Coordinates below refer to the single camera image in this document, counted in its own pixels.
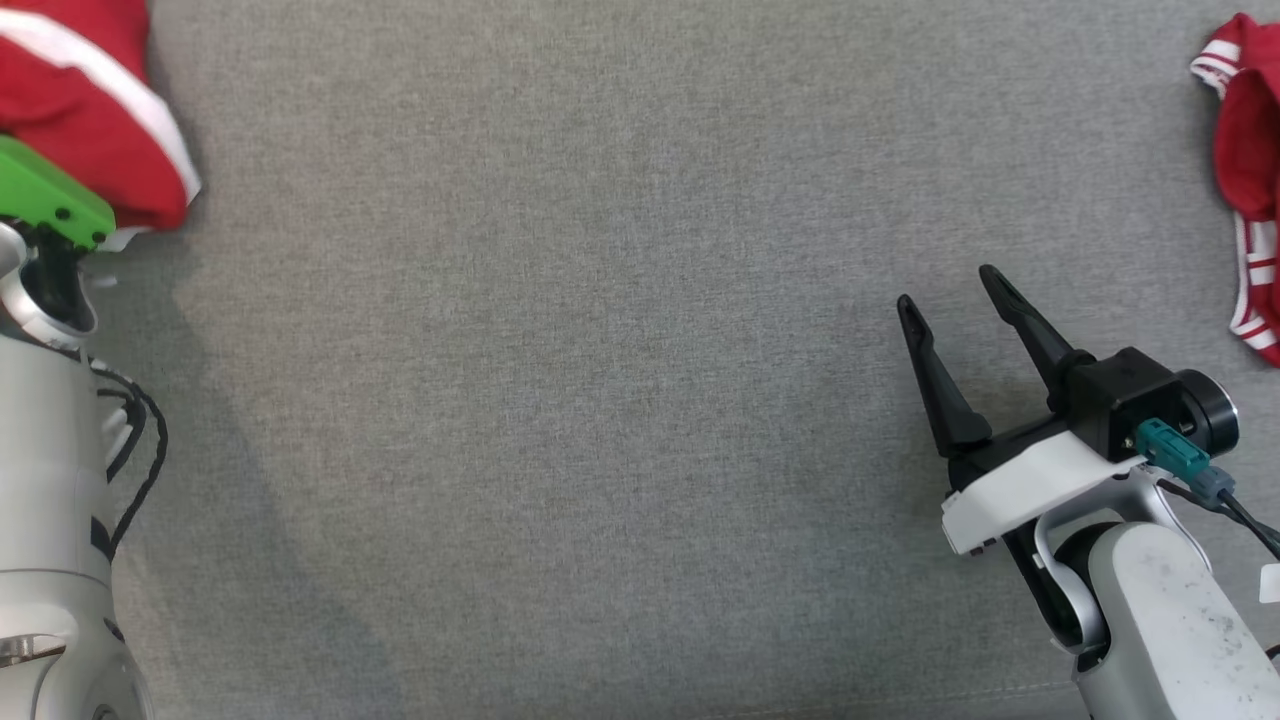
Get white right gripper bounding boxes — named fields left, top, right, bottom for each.
left=897, top=264, right=1149, bottom=558

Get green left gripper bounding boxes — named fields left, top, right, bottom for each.
left=0, top=135, right=118, bottom=327

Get red basketball jersey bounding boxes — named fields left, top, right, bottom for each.
left=0, top=0, right=203, bottom=251

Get red white-striped shorts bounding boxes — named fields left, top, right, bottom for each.
left=1190, top=12, right=1280, bottom=368

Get grey fabric sofa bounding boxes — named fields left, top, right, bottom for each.
left=0, top=0, right=1280, bottom=720

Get teal right camera connector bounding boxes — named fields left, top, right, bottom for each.
left=1135, top=418, right=1236, bottom=506

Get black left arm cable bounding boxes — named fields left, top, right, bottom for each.
left=85, top=355, right=169, bottom=561

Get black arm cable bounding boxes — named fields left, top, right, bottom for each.
left=85, top=355, right=169, bottom=561
left=1160, top=480, right=1280, bottom=561

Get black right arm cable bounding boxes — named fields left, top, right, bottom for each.
left=1160, top=480, right=1280, bottom=561

